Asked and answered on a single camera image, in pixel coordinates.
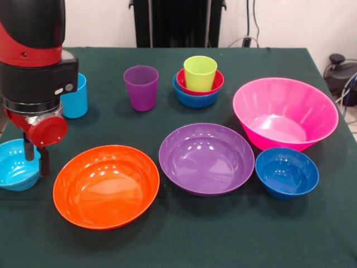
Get wide purple bowl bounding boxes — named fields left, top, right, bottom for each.
left=158, top=122, right=255, bottom=198

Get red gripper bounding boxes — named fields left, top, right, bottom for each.
left=3, top=107, right=69, bottom=179

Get light blue plastic cup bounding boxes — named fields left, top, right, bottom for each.
left=59, top=72, right=89, bottom=119

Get large pink bowl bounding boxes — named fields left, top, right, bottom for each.
left=232, top=77, right=340, bottom=152

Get lime green plastic cup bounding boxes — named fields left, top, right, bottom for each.
left=183, top=55, right=218, bottom=92

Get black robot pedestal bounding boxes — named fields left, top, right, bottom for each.
left=128, top=0, right=227, bottom=48

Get black round machine base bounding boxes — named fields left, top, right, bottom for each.
left=323, top=54, right=357, bottom=107

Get red small bowl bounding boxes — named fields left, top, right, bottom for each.
left=176, top=68, right=225, bottom=97

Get dark blue small bowl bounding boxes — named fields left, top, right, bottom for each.
left=254, top=147, right=320, bottom=200

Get light blue small bowl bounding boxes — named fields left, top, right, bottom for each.
left=0, top=138, right=42, bottom=192

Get purple plastic cup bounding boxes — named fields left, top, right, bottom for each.
left=123, top=65, right=160, bottom=112

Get blue and white cables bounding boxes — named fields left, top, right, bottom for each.
left=334, top=71, right=357, bottom=118

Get dark green tablecloth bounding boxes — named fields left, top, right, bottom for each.
left=0, top=46, right=357, bottom=268

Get wide orange bowl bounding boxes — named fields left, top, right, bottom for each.
left=52, top=144, right=161, bottom=231

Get black cable with plug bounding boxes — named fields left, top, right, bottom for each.
left=242, top=0, right=262, bottom=48

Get blue straight-sided bowl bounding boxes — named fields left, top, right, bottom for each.
left=172, top=74, right=224, bottom=109

